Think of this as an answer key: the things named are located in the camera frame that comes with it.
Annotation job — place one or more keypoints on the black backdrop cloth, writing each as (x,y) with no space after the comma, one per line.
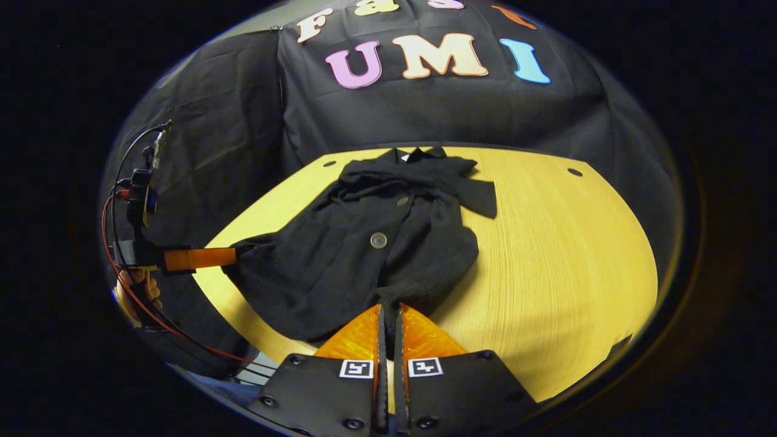
(243,121)

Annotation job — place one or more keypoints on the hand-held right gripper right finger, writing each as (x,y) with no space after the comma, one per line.
(461,394)

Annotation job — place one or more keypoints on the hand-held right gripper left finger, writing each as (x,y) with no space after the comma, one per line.
(322,394)

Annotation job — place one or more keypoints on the black button shirt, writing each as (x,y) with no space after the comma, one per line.
(364,267)

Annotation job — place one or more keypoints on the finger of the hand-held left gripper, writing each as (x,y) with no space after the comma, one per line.
(200,258)

